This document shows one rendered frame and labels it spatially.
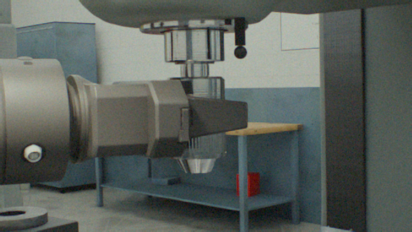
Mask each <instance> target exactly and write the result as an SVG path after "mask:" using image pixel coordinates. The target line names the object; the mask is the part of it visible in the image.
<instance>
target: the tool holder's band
mask: <svg viewBox="0 0 412 232"><path fill-rule="evenodd" d="M166 80H180V82H181V85H182V87H183V90H220V89H225V79H224V77H223V76H207V77H168V78H166Z"/></svg>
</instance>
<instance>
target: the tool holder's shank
mask: <svg viewBox="0 0 412 232"><path fill-rule="evenodd" d="M175 64H177V65H180V76H182V77H207V76H209V75H210V71H209V64H215V62H214V61H187V62H176V63H175Z"/></svg>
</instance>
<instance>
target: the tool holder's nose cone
mask: <svg viewBox="0 0 412 232"><path fill-rule="evenodd" d="M216 160H217V158H215V159H206V160H177V161H178V163H179V165H180V166H181V169H182V171H183V172H185V173H206V172H211V170H212V168H213V166H214V164H215V162H216Z"/></svg>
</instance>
